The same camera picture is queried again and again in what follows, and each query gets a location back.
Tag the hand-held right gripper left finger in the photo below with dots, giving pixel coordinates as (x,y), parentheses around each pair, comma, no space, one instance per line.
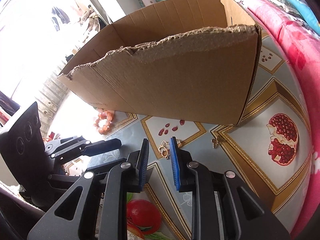
(143,165)

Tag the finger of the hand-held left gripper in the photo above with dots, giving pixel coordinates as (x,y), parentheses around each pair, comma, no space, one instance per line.
(105,145)
(65,180)

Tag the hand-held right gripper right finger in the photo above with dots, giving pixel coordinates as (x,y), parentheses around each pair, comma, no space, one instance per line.
(175,165)

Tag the gold clover charm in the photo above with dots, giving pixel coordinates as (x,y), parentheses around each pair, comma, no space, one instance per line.
(163,144)

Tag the brown cardboard box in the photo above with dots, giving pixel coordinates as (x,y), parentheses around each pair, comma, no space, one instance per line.
(175,85)

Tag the gold bee charm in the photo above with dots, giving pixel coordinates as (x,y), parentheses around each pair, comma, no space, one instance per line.
(217,142)

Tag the pink floral blanket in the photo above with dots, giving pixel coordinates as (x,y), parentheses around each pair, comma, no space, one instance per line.
(287,30)

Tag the grey patterned cushion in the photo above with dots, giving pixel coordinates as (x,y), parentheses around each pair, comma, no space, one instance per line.
(275,0)

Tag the blue patterned pillow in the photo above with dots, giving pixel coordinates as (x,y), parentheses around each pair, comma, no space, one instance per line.
(300,5)

